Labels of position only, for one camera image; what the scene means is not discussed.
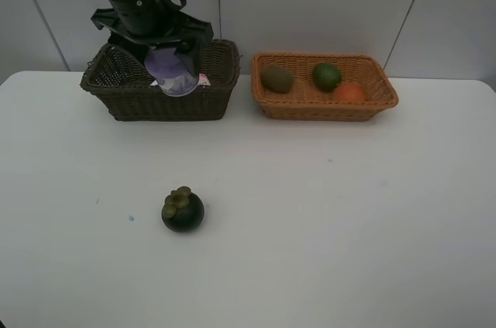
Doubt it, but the orange wicker basket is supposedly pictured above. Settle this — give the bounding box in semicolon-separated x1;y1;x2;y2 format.
251;53;399;122

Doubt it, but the dark brown wicker basket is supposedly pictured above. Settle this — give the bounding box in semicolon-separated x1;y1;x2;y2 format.
80;40;240;122

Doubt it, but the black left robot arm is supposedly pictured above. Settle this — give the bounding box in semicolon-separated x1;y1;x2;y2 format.
91;0;213;76

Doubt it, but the pink bottle white cap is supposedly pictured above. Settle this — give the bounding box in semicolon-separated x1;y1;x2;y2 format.
198;74;211;87

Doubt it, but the orange round fruit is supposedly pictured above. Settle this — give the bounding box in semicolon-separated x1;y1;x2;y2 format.
332;82;367;103

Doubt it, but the dark purple mangosteen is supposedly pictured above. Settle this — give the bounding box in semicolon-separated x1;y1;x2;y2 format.
161;186;205;233

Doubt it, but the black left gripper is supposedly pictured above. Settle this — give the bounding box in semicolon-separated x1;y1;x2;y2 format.
91;0;214;78

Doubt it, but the brown kiwi fruit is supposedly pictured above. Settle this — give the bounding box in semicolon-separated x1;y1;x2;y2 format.
260;64;295;94

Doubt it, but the purple lid air freshener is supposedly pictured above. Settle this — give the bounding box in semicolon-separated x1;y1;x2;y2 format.
145;48;198;97

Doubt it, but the green avocado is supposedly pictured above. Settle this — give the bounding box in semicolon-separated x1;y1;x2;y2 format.
312;63;343;92

